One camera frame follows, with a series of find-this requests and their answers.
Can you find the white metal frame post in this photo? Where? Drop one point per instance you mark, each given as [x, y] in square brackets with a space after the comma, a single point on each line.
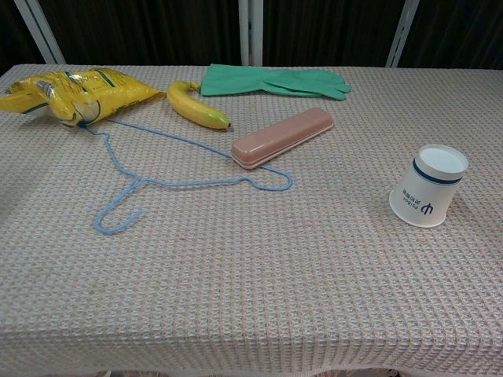
[39, 33]
[402, 33]
[250, 31]

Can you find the dark curtain panel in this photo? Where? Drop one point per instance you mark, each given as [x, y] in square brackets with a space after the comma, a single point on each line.
[12, 39]
[460, 31]
[149, 31]
[326, 31]

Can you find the green rubber glove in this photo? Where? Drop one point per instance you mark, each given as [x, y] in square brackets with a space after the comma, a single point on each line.
[243, 80]

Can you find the pink plastic case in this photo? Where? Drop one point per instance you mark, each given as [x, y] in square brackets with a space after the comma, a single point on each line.
[279, 137]

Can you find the yellow snack bag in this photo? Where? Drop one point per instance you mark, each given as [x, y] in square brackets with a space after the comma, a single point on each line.
[78, 98]

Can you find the white paper cup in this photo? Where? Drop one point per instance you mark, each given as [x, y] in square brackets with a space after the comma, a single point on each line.
[424, 196]

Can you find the beige waffle-weave tablecloth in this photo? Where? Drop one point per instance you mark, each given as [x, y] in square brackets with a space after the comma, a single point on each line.
[251, 275]

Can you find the yellow banana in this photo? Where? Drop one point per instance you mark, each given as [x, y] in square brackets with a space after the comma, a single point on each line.
[188, 104]

